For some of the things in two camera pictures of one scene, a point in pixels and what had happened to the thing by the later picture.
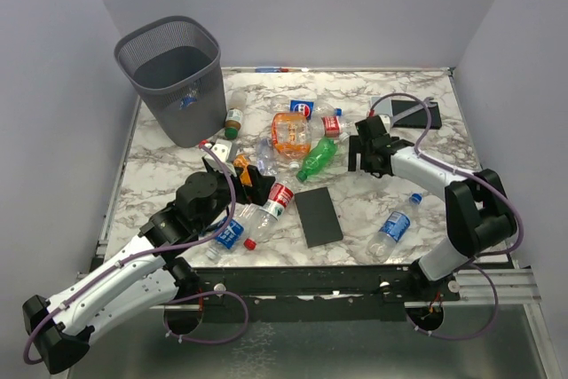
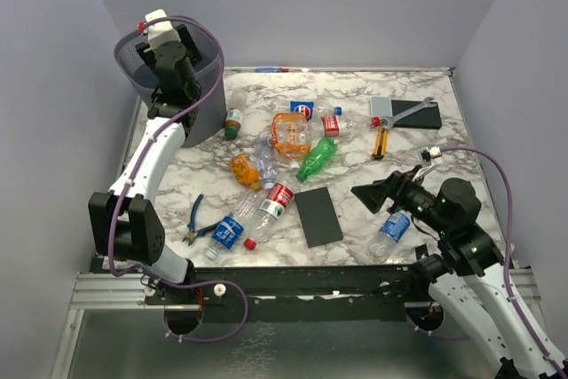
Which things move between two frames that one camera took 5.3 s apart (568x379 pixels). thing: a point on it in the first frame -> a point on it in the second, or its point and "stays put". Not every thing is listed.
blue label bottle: x=393 y=228 stays put
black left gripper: x=256 y=194 -> x=184 y=38
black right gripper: x=354 y=148 -> x=396 y=185
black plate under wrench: x=419 y=120 stays put
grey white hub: x=383 y=107 stays put
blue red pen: x=272 y=70 stays put
